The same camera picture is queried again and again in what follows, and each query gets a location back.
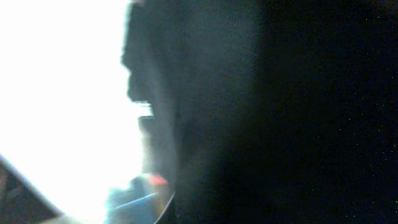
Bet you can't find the black shorts red grey waistband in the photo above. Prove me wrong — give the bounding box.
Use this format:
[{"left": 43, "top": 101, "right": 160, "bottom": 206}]
[{"left": 122, "top": 0, "right": 397, "bottom": 223}]

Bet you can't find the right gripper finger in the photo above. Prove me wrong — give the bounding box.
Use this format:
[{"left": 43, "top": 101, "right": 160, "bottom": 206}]
[{"left": 1, "top": 158, "right": 62, "bottom": 224}]

